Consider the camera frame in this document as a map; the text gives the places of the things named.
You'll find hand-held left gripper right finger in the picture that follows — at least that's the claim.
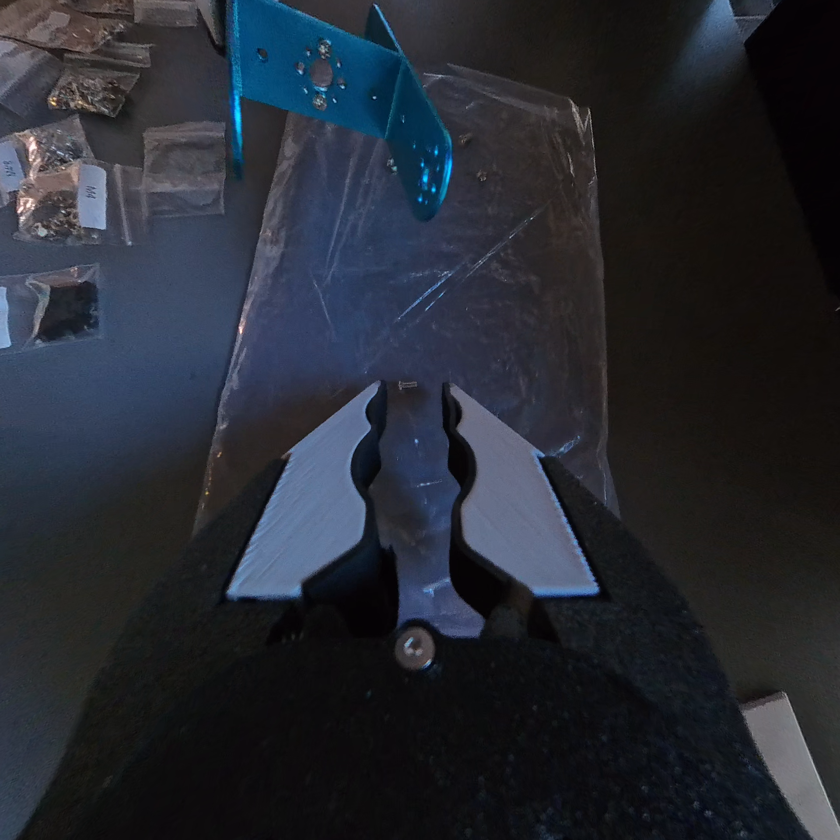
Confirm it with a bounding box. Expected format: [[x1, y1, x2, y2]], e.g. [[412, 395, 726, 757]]
[[441, 381, 602, 599]]

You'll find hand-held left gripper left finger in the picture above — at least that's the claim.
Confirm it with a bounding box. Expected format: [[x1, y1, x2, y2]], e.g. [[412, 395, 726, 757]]
[[225, 379, 389, 601]]

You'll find blue metal bracket assembly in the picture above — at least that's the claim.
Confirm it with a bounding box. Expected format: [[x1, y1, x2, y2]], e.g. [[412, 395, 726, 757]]
[[226, 0, 454, 223]]

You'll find grey desk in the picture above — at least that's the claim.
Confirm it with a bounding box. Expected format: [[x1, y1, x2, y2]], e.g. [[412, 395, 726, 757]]
[[0, 0, 840, 840]]

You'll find large clear plastic bag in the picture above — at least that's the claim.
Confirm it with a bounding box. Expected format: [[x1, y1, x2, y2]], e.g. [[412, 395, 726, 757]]
[[196, 63, 622, 592]]

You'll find white instruction booklet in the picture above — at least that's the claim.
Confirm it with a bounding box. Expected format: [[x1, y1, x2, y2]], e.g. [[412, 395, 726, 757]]
[[741, 692, 835, 840]]

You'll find pile of small hardware bags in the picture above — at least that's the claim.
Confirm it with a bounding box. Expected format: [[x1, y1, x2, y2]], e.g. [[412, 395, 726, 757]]
[[0, 0, 228, 356]]

